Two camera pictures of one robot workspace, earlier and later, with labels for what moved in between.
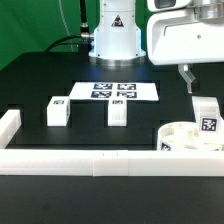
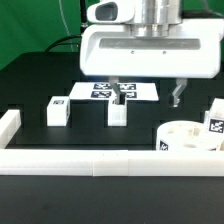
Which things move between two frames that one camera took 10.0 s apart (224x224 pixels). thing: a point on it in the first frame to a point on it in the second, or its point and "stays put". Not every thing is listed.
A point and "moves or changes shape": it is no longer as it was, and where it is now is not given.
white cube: [207, 113] moves or changes shape
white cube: [117, 111] stays put
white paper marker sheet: [132, 91] stays put
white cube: [58, 111] stays put
